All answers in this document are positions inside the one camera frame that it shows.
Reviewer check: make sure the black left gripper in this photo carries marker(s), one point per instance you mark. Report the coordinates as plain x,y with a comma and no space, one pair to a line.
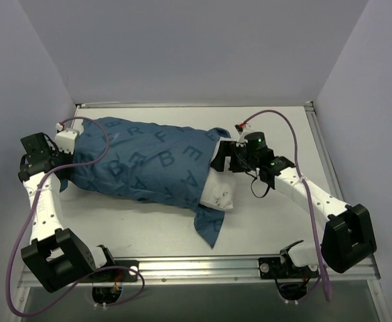
66,159

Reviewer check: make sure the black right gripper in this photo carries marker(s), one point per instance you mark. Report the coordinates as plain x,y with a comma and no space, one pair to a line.
220,157

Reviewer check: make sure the white pillow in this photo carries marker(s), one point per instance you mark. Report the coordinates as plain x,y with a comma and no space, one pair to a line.
218,188

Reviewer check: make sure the blue cartoon print pillowcase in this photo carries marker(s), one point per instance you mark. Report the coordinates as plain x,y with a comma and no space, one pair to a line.
148,162

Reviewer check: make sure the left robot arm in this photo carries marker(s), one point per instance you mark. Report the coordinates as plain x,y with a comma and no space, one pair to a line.
56,256

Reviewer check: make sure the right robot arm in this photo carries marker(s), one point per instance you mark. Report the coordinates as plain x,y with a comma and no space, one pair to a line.
282,175

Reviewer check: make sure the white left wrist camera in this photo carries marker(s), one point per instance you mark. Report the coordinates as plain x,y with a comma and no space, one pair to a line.
66,140

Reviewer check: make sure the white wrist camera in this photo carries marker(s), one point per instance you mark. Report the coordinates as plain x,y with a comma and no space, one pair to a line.
66,140
243,130

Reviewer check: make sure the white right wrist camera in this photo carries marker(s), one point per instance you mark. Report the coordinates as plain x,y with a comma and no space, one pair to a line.
243,130

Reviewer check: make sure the aluminium right side rail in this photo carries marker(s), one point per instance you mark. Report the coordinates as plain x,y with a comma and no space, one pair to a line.
326,154

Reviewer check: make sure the aluminium rail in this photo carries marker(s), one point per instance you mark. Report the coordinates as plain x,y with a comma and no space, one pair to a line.
326,154
105,105
215,270

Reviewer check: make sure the aluminium back rail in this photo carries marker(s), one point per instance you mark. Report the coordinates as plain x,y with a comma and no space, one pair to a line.
105,105

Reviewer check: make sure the aluminium front rail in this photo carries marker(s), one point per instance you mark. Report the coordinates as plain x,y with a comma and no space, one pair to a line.
215,270

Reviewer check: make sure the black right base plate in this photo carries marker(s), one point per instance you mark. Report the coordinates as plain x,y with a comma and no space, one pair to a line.
277,267

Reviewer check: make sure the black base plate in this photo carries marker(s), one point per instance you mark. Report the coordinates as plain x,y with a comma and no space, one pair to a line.
117,275
277,267

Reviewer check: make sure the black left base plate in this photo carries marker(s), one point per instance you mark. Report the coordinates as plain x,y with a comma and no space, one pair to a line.
117,275

